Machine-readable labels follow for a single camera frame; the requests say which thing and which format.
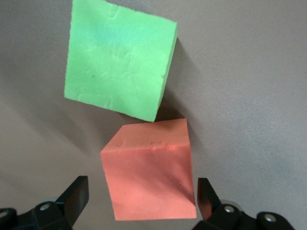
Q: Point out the orange foam cube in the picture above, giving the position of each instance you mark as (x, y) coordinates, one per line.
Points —
(148, 179)

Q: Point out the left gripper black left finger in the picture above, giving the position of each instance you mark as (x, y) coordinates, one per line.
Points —
(69, 206)

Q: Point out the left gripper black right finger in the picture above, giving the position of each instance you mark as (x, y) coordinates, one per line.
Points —
(213, 213)

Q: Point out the green foam cube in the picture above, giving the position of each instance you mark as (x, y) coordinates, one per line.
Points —
(120, 62)

